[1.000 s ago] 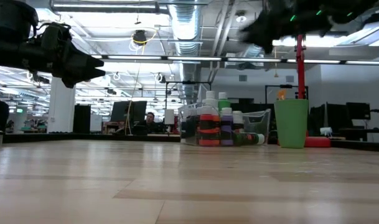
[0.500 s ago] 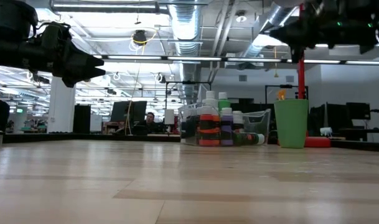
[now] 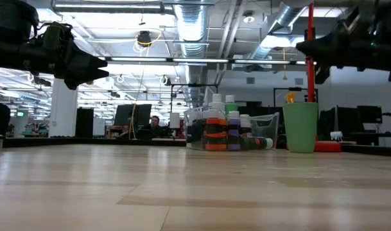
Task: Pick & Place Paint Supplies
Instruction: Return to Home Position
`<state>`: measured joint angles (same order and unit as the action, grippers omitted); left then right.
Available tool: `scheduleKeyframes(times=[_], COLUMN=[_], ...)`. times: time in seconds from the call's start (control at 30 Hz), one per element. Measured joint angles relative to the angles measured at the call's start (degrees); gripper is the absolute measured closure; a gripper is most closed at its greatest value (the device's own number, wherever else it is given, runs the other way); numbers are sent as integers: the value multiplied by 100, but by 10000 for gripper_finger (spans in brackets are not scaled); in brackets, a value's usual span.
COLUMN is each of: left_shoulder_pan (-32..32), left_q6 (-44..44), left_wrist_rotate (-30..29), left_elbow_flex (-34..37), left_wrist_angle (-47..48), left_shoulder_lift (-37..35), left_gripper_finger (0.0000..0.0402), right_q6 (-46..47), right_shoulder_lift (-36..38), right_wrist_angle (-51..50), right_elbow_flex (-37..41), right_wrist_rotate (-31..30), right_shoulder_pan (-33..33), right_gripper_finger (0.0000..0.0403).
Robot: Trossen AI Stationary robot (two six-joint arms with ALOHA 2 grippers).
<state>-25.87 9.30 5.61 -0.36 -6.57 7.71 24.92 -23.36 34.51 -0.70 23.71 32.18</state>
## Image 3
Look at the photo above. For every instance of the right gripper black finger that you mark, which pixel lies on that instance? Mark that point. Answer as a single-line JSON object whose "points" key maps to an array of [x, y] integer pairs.
{"points": [[323, 48]]}

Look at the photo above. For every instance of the black double monitor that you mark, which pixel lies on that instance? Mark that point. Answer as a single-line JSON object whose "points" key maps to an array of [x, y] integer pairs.
{"points": [[132, 115]]}

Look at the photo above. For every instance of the small green paint bottle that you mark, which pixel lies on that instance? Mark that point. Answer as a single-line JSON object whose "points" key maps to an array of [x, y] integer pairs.
{"points": [[256, 143]]}

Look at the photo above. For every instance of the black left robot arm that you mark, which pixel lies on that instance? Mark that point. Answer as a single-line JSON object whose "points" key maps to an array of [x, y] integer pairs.
{"points": [[12, 48]]}

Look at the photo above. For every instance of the clear plastic storage bin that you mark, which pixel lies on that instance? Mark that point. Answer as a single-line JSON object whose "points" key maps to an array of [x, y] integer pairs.
{"points": [[265, 128]]}

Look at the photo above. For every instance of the small white-capped paint bottle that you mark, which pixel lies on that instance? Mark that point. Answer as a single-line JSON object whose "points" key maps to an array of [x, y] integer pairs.
{"points": [[234, 134]]}

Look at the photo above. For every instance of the black cabinet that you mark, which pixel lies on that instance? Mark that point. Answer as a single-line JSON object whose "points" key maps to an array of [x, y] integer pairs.
{"points": [[84, 122]]}

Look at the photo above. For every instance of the silver ventilation duct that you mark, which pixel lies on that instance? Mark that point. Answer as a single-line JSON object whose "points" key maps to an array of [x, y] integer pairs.
{"points": [[192, 29]]}

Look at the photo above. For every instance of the black paintbrush orange bristles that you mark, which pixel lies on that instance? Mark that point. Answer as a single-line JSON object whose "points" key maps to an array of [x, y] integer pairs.
{"points": [[290, 97]]}

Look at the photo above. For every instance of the green plastic cup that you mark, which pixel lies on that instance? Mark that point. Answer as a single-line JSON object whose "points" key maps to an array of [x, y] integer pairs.
{"points": [[300, 128]]}

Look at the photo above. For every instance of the long linear ceiling light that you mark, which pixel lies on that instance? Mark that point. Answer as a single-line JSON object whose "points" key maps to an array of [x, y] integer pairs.
{"points": [[198, 60]]}

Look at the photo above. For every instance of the black workstation desk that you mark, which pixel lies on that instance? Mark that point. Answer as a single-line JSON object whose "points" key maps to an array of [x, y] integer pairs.
{"points": [[371, 128]]}

